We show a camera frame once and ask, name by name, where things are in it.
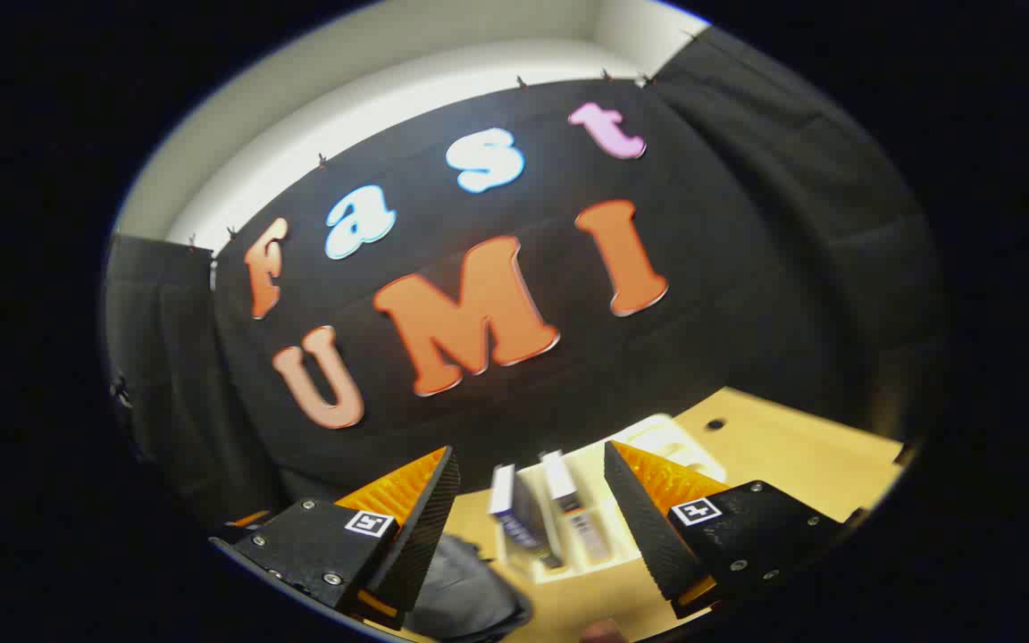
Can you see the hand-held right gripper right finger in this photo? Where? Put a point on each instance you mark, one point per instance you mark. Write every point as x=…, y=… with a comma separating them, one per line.
x=644, y=527

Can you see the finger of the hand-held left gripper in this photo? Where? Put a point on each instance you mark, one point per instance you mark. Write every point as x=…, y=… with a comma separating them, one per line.
x=248, y=518

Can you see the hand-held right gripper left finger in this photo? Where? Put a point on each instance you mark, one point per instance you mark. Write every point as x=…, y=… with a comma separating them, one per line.
x=421, y=536

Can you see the grey schoolbag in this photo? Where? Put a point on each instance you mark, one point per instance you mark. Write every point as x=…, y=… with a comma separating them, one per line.
x=461, y=589

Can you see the white book with portrait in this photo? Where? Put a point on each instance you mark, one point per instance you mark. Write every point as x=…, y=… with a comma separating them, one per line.
x=568, y=500

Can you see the white bookshelf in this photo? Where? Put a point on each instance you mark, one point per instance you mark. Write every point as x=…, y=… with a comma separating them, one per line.
x=657, y=438

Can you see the blue book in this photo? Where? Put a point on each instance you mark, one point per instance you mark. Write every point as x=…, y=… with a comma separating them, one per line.
x=514, y=518

